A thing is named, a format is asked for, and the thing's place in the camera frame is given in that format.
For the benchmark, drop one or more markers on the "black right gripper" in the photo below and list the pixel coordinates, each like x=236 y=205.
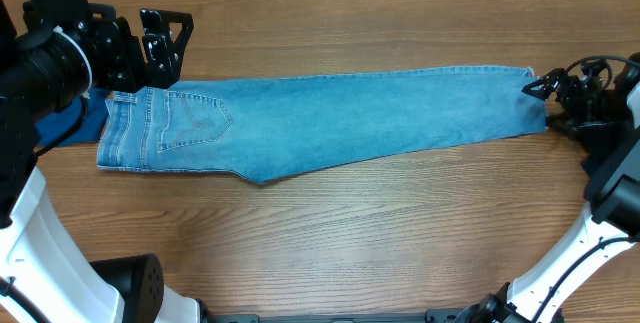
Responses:
x=567 y=96

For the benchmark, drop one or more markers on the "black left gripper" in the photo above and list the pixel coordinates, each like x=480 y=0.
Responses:
x=122 y=50

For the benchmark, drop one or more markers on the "light blue denim jeans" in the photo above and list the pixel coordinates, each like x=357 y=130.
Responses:
x=264 y=129

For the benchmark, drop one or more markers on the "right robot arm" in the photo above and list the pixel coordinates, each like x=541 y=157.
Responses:
x=607 y=225

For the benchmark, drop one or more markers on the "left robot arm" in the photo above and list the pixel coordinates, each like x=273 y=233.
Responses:
x=44 y=275

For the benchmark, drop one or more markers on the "dark navy garment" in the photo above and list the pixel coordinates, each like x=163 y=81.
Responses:
x=599 y=142

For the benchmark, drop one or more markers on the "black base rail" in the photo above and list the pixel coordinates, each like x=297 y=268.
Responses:
x=429 y=316

